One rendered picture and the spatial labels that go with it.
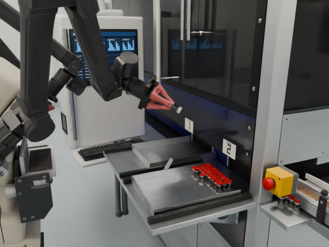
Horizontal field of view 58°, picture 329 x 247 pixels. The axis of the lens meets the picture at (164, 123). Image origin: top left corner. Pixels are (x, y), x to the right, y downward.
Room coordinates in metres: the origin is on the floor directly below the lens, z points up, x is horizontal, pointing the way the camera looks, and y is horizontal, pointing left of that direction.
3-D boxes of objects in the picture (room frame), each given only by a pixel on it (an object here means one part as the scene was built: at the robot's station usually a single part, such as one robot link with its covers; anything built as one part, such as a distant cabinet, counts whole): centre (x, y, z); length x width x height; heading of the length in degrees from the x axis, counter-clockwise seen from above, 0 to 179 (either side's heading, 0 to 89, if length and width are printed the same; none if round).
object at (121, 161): (1.20, -0.04, 0.87); 0.70 x 0.48 x 0.02; 23
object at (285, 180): (0.89, -0.38, 0.99); 0.08 x 0.07 x 0.07; 113
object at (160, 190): (1.03, -0.07, 0.90); 0.34 x 0.26 x 0.04; 113
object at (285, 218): (0.89, -0.43, 0.87); 0.14 x 0.13 x 0.02; 113
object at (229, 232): (1.89, 0.08, 0.73); 1.98 x 0.01 x 0.25; 23
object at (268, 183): (0.87, -0.34, 0.99); 0.04 x 0.04 x 0.04; 23
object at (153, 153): (1.38, -0.04, 0.90); 0.34 x 0.26 x 0.04; 113
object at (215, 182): (1.07, -0.17, 0.90); 0.18 x 0.02 x 0.05; 23
